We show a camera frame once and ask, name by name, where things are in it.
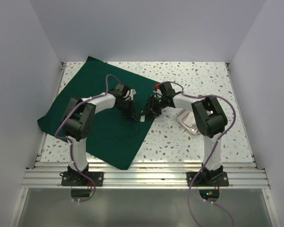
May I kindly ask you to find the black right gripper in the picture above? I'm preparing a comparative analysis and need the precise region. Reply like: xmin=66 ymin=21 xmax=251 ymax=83
xmin=141 ymin=95 xmax=167 ymax=118

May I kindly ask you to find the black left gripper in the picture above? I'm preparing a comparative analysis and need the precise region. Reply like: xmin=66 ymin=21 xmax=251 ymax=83
xmin=116 ymin=98 xmax=138 ymax=122

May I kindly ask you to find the white packet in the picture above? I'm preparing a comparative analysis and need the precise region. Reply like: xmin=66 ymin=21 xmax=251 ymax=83
xmin=140 ymin=115 xmax=145 ymax=122

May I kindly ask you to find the dark green surgical cloth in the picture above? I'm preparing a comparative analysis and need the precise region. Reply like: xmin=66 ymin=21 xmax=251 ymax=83
xmin=37 ymin=57 xmax=164 ymax=170

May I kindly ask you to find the stainless steel tray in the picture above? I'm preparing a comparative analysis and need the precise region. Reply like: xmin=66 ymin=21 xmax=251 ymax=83
xmin=176 ymin=109 xmax=200 ymax=135

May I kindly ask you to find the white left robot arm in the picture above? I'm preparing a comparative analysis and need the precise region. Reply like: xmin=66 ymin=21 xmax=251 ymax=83
xmin=55 ymin=83 xmax=137 ymax=186

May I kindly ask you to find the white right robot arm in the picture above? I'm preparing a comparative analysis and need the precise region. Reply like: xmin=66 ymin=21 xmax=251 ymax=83
xmin=142 ymin=82 xmax=228 ymax=186

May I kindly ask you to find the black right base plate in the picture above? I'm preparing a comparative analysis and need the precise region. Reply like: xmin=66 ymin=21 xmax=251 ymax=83
xmin=192 ymin=172 xmax=230 ymax=187

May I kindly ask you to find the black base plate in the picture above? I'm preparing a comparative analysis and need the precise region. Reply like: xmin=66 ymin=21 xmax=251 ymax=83
xmin=59 ymin=168 xmax=104 ymax=187
xmin=192 ymin=172 xmax=230 ymax=187

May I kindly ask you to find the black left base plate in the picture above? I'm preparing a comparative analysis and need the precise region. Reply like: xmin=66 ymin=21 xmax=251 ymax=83
xmin=59 ymin=168 xmax=104 ymax=187

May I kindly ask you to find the aluminium rail frame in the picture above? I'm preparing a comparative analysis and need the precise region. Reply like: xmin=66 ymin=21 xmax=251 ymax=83
xmin=8 ymin=61 xmax=280 ymax=227

